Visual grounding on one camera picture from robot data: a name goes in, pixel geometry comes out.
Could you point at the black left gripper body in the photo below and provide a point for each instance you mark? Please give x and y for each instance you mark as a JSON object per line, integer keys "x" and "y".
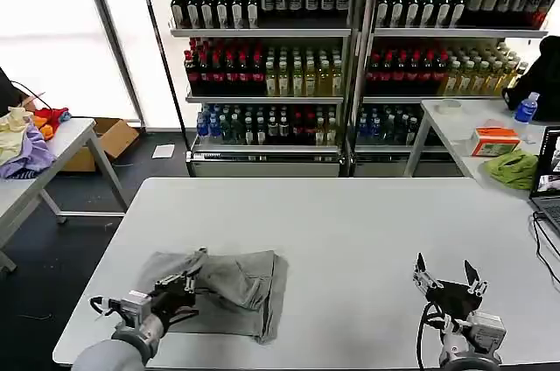
{"x": 172, "y": 298}

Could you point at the green cloth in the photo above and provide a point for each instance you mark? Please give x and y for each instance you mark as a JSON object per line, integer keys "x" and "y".
{"x": 514, "y": 170}

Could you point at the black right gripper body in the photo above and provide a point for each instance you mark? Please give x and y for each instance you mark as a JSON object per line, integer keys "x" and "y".
{"x": 455, "y": 298}

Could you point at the grey desk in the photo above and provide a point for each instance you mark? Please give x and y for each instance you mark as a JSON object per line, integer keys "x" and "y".
{"x": 455, "y": 126}

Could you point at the grey side table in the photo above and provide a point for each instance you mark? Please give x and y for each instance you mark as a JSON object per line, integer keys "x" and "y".
{"x": 70, "y": 139}

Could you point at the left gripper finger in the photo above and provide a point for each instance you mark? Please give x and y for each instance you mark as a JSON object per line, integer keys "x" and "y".
{"x": 190, "y": 281}
{"x": 168, "y": 280}

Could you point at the black slanted pole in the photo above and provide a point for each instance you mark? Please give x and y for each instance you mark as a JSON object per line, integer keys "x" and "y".
{"x": 162, "y": 56}

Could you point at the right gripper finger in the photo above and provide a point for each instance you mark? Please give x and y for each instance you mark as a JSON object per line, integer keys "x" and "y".
{"x": 423, "y": 277}
{"x": 474, "y": 284}

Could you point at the orange tissue box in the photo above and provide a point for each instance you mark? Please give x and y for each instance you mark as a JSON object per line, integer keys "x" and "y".
{"x": 496, "y": 141}

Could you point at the black laptop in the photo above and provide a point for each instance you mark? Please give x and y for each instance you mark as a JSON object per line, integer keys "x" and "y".
{"x": 549, "y": 170}

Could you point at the cream cloth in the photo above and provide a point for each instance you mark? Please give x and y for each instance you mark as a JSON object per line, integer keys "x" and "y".
{"x": 11, "y": 135}

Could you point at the blue water bottle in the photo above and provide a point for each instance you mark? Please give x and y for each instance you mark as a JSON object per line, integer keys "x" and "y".
{"x": 526, "y": 109}

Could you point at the white paper sheet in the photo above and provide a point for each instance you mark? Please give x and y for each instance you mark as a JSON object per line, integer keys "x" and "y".
{"x": 163, "y": 151}

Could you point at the black bag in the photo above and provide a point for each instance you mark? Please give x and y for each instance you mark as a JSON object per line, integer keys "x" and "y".
{"x": 9, "y": 91}

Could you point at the brown cardboard box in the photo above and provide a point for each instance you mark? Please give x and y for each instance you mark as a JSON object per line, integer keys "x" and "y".
{"x": 116, "y": 137}

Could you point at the purple cloth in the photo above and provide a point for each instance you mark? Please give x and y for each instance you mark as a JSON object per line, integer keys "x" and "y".
{"x": 32, "y": 152}

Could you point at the shelf rack with bottles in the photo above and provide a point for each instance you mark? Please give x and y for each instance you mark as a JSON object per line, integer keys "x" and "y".
{"x": 446, "y": 60}
{"x": 262, "y": 60}

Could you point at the red and orange cloth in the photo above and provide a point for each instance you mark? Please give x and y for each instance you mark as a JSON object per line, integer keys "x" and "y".
{"x": 50, "y": 119}

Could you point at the grey printed t-shirt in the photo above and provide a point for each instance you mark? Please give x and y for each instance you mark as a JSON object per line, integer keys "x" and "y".
{"x": 236, "y": 288}

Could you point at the person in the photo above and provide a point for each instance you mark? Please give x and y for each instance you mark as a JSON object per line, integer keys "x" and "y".
{"x": 540, "y": 82}

